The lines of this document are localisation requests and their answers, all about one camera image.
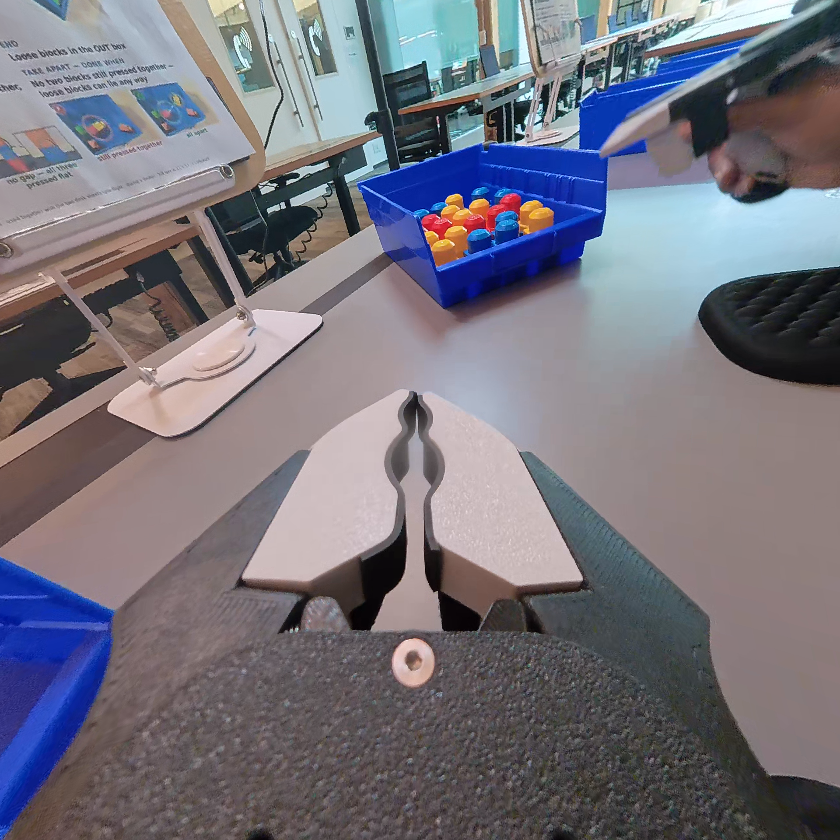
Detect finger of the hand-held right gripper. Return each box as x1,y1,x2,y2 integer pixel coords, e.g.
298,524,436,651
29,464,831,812
646,125,698,177
600,92,697,158

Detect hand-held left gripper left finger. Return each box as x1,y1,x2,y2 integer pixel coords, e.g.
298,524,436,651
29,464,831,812
241,390,420,631

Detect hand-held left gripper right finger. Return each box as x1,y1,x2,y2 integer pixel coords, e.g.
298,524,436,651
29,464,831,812
419,392,585,627

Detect pile of blocks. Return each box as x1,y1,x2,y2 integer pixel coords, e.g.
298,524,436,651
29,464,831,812
412,185,555,266

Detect blue plastic bin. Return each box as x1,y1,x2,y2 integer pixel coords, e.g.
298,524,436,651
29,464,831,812
357,141,610,309
0,558,114,785

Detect person's right hand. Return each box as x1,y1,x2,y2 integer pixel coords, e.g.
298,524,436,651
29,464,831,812
709,58,840,196

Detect stack of blue bins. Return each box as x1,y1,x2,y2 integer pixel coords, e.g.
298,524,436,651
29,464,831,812
579,36,756,156

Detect white document stand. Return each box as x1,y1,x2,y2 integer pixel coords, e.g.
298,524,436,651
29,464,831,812
0,0,324,438
518,0,581,144

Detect long wooden table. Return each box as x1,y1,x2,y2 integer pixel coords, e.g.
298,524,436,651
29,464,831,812
399,66,538,153

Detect black office chair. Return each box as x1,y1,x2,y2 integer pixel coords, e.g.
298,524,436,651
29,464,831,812
206,174,322,280
382,61,442,165

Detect wooden desk with black legs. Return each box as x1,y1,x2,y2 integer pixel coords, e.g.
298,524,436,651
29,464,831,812
252,131,383,237
0,220,221,329

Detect printed instruction sheet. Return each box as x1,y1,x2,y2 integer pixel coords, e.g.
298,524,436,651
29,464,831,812
0,0,257,240

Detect coiled black cable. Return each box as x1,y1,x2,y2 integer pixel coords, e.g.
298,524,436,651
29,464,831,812
146,272,183,343
292,197,326,263

